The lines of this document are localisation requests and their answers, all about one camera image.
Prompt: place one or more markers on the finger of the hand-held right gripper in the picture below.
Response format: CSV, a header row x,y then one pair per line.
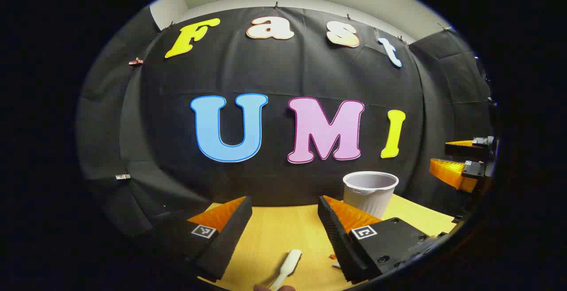
x,y
465,149
452,172

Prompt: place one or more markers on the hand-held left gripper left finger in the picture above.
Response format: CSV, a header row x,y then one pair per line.
x,y
230,233

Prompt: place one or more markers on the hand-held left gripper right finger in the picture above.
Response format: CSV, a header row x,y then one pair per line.
x,y
332,233

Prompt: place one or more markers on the white ribbed garbage bin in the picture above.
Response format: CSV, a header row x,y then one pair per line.
x,y
367,198

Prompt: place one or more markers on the small white broom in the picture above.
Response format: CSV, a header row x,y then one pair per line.
x,y
288,264

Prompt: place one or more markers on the white cloth clip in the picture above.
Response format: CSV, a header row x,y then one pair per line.
x,y
122,176

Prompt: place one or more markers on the black backdrop cloth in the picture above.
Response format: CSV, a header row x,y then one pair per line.
x,y
274,74

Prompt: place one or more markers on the brown cloth clip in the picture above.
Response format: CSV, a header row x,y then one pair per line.
x,y
135,62

